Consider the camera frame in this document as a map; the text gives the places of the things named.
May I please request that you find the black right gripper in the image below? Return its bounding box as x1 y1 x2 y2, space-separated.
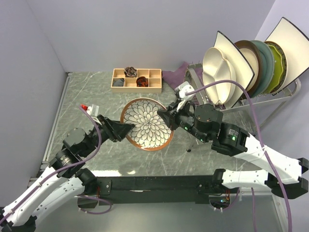
156 98 209 143

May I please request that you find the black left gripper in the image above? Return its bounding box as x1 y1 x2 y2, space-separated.
81 114 136 157

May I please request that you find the floral patterned round plate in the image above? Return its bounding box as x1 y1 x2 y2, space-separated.
120 98 174 151

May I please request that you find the cream divided plate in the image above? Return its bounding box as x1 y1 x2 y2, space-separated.
202 47 236 105

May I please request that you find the white square plate black rim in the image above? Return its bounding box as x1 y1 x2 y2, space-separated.
214 30 256 109

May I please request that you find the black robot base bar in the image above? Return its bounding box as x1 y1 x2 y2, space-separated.
83 175 237 204

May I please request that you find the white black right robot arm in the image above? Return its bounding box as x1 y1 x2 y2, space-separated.
157 102 309 199

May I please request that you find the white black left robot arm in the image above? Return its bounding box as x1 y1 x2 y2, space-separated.
0 115 135 232

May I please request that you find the steel dish rack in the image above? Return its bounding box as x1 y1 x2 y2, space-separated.
172 61 302 153

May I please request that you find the purple cloth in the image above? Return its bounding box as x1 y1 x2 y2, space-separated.
162 61 198 94

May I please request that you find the orange black rolled fabric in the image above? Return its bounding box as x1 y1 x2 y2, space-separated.
136 76 149 87

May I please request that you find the dark grey rolled fabric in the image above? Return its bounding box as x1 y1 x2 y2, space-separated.
113 78 125 87

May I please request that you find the wooden compartment tray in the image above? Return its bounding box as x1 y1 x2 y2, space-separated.
111 68 162 93

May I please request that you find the brown patterned rolled fabric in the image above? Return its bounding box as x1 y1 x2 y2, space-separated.
124 67 137 78

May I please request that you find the brown rimmed cream plate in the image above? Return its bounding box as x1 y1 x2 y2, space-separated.
235 40 263 97

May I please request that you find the teal round plate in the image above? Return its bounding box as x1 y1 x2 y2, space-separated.
251 40 275 98

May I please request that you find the green scalloped plate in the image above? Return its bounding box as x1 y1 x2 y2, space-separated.
264 41 287 94

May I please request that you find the rear white square plate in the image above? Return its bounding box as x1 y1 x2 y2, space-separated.
266 17 309 91

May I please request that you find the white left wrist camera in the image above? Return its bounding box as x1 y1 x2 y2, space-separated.
80 104 99 117

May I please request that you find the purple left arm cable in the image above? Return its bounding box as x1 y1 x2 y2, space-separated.
0 106 114 224

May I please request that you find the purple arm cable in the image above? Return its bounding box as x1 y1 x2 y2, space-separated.
186 80 293 232
0 106 114 224

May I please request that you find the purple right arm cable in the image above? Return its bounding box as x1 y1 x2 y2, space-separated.
186 80 293 232

